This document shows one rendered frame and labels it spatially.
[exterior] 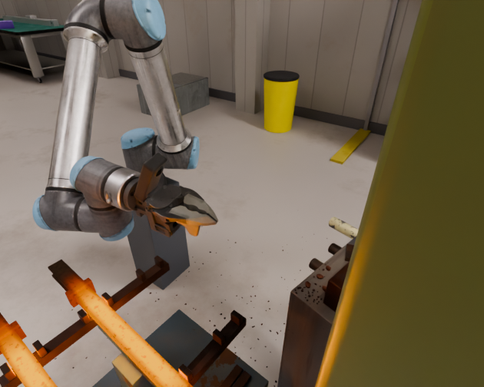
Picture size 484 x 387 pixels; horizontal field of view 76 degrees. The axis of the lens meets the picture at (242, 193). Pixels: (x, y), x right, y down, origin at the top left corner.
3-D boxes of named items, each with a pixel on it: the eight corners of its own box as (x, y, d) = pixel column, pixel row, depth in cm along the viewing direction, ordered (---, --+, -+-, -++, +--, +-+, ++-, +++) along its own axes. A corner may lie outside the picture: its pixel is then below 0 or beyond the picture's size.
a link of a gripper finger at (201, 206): (226, 228, 65) (190, 213, 68) (224, 207, 61) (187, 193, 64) (218, 238, 63) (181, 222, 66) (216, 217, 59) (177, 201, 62)
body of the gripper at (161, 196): (193, 216, 70) (152, 200, 74) (188, 187, 64) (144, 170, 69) (171, 239, 65) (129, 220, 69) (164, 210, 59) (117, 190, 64)
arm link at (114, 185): (130, 160, 70) (96, 184, 64) (146, 166, 69) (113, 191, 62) (139, 190, 76) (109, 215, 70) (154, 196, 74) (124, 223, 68)
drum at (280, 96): (300, 126, 373) (305, 73, 339) (283, 137, 346) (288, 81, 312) (272, 119, 390) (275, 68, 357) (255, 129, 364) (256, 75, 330)
